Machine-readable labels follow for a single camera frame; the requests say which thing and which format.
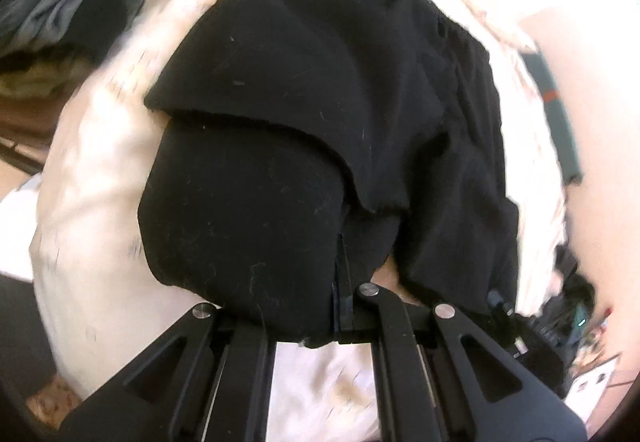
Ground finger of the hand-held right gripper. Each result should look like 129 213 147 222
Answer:
487 291 519 323

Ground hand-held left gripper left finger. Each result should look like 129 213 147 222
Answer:
57 303 277 442

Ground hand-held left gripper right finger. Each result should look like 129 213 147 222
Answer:
340 232 588 442

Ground black pants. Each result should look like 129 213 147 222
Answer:
137 0 521 348

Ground cream bear print duvet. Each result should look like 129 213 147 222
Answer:
27 0 571 442

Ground person's grey clothing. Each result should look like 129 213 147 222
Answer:
0 272 56 398

